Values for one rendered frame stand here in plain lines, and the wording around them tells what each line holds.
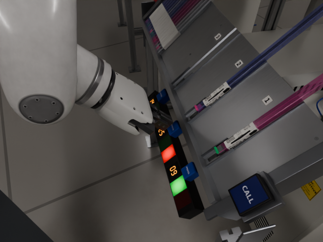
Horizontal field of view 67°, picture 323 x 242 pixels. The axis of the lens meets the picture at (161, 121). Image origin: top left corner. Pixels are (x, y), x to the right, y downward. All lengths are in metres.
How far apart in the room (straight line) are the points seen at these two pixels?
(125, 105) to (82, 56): 0.10
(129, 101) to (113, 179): 0.91
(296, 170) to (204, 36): 0.39
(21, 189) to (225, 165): 1.13
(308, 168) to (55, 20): 0.35
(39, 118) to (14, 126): 1.40
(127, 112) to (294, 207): 0.59
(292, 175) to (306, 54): 0.72
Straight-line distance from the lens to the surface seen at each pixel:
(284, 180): 0.39
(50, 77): 0.28
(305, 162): 0.39
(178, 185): 0.51
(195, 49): 0.63
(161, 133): 0.59
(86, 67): 0.38
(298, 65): 0.98
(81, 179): 1.33
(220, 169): 0.45
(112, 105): 0.40
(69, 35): 0.28
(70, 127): 1.56
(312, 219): 0.79
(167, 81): 0.60
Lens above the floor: 1.11
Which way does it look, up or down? 47 degrees down
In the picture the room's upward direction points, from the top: straight up
